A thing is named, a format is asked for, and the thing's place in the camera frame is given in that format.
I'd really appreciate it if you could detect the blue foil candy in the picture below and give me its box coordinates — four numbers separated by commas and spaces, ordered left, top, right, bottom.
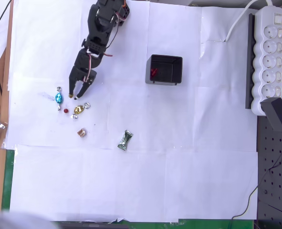
54, 86, 64, 112

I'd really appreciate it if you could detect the black plastic box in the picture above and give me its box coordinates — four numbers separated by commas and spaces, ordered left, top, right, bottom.
145, 54, 183, 86

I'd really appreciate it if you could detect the gold foil wrapped candy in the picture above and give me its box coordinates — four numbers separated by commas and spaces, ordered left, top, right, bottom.
70, 102, 91, 120

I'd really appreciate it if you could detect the green foil candy packet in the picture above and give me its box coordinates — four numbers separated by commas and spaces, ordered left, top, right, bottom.
117, 130, 134, 151

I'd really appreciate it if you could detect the white paper table cover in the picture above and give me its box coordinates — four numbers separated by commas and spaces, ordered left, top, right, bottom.
6, 0, 260, 222

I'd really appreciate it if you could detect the grey blurred object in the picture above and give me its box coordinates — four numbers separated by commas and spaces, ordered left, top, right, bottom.
0, 205, 58, 229

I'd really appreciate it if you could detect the black power strip holder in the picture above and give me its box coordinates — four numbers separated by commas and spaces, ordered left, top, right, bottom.
245, 13, 256, 110

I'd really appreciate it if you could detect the white power strip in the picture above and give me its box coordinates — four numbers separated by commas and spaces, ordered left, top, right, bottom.
250, 6, 282, 117

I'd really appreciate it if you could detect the black power adapter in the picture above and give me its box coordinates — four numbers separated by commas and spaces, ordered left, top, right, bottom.
260, 97, 282, 133

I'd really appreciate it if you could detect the black perforated pegboard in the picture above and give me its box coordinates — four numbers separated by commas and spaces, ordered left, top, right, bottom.
257, 114, 282, 229

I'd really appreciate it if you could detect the red white servo wire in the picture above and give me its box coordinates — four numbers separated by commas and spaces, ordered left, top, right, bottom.
83, 52, 114, 83

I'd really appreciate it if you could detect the white power strip cable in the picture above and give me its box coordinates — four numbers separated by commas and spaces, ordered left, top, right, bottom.
225, 0, 275, 42

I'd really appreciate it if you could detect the thin black adapter cable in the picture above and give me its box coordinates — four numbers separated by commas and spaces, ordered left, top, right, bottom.
226, 131, 282, 229

